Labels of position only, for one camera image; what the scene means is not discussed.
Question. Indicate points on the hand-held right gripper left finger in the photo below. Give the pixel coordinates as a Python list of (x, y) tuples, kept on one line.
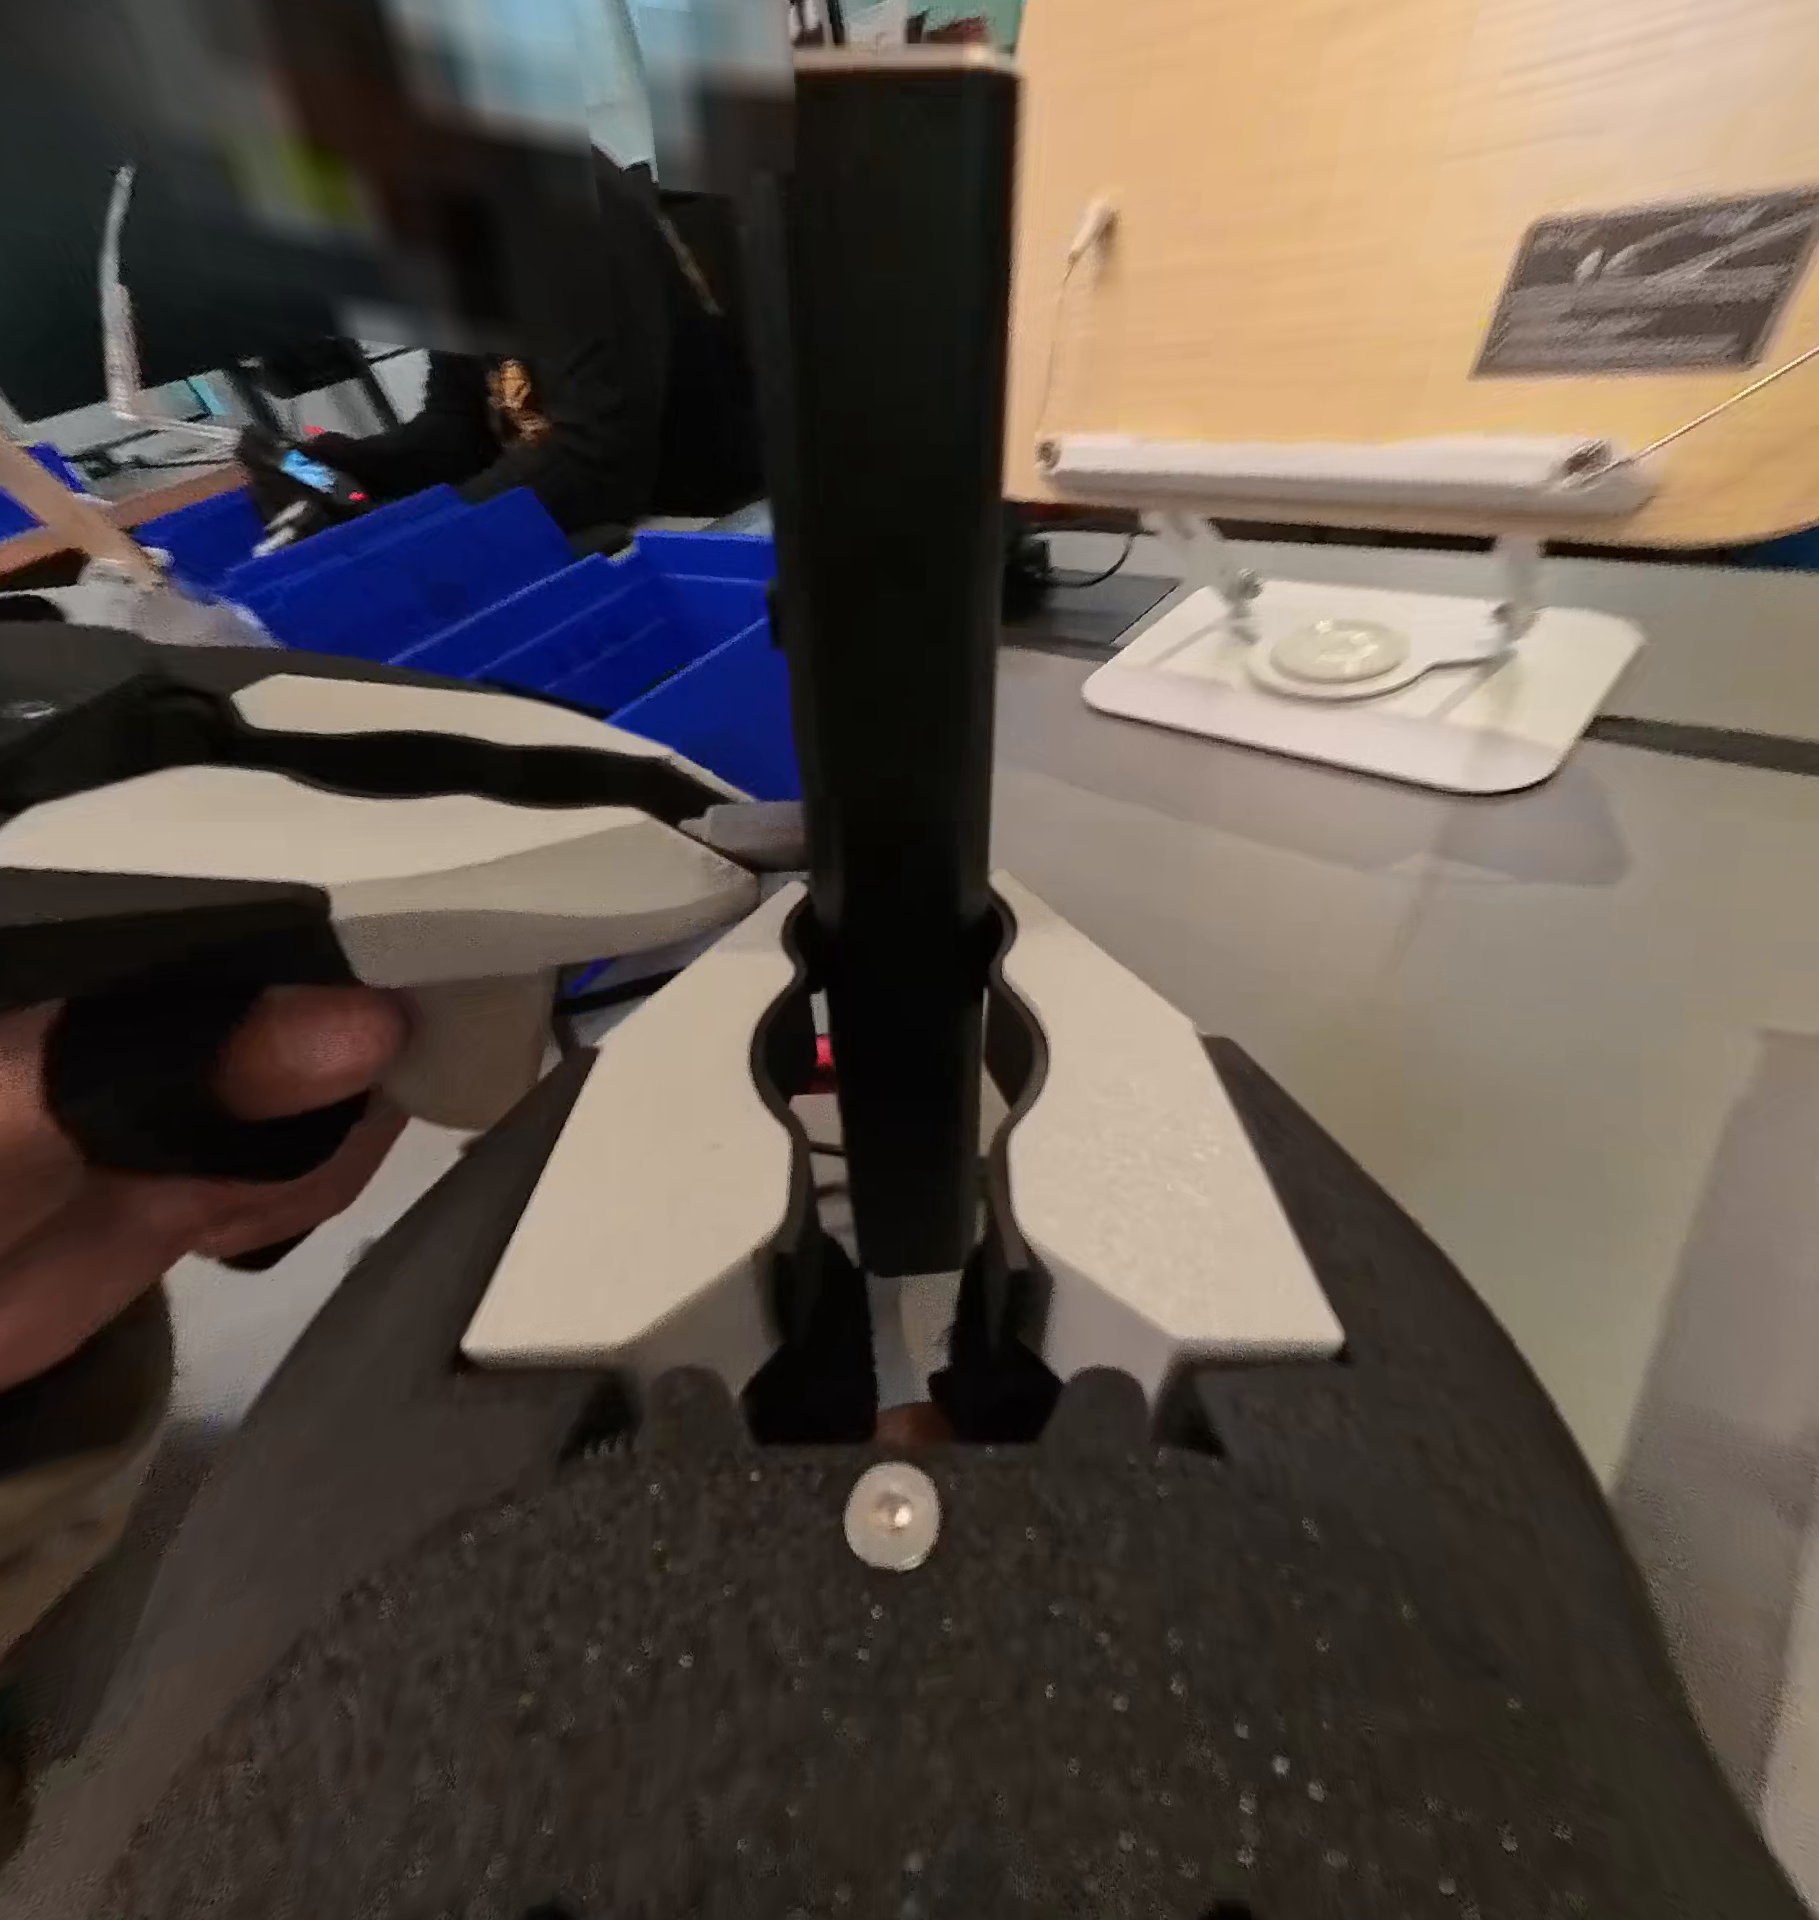
[(624, 1200)]

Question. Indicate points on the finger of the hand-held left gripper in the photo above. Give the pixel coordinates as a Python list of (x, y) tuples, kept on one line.
[(401, 713), (474, 886)]

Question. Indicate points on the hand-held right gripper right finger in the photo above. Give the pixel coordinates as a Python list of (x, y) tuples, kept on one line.
[(1148, 1200)]

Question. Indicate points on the black usb hub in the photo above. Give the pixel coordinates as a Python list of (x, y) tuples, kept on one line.
[(894, 600)]

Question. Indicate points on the person's left hand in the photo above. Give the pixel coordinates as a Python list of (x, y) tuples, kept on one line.
[(41, 1245)]

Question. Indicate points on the wooden book stand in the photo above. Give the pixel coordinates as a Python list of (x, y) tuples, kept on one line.
[(1300, 226), (41, 479)]

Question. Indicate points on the black desk mat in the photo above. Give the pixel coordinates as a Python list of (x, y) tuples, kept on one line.
[(1104, 614)]

